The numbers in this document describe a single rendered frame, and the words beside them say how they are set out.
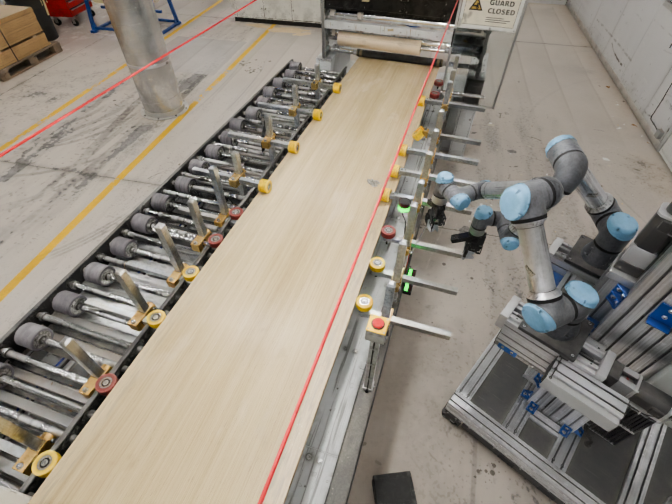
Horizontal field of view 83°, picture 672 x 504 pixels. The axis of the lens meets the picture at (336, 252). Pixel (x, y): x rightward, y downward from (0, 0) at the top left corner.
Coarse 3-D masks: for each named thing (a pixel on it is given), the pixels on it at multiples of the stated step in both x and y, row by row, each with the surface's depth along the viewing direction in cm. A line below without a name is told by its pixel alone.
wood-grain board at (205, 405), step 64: (320, 128) 284; (384, 128) 284; (320, 192) 233; (256, 256) 197; (320, 256) 197; (192, 320) 171; (256, 320) 171; (320, 320) 171; (128, 384) 151; (192, 384) 151; (256, 384) 151; (320, 384) 151; (128, 448) 135; (192, 448) 135; (256, 448) 135
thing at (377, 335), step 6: (372, 318) 134; (384, 318) 134; (372, 324) 133; (384, 324) 133; (366, 330) 132; (372, 330) 131; (378, 330) 131; (384, 330) 131; (366, 336) 134; (372, 336) 133; (378, 336) 132; (384, 336) 131; (378, 342) 135
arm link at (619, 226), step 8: (608, 216) 167; (616, 216) 164; (624, 216) 164; (600, 224) 169; (608, 224) 164; (616, 224) 161; (624, 224) 161; (632, 224) 161; (600, 232) 169; (608, 232) 164; (616, 232) 161; (624, 232) 160; (632, 232) 159; (600, 240) 169; (608, 240) 165; (616, 240) 163; (624, 240) 162; (608, 248) 167; (616, 248) 166
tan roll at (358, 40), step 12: (336, 36) 369; (348, 36) 362; (360, 36) 360; (372, 36) 358; (384, 36) 357; (372, 48) 363; (384, 48) 358; (396, 48) 355; (408, 48) 351; (420, 48) 352; (432, 48) 350
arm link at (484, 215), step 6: (480, 210) 180; (486, 210) 180; (492, 210) 180; (474, 216) 184; (480, 216) 180; (486, 216) 179; (492, 216) 181; (474, 222) 185; (480, 222) 182; (486, 222) 182; (492, 222) 181; (474, 228) 187; (480, 228) 185
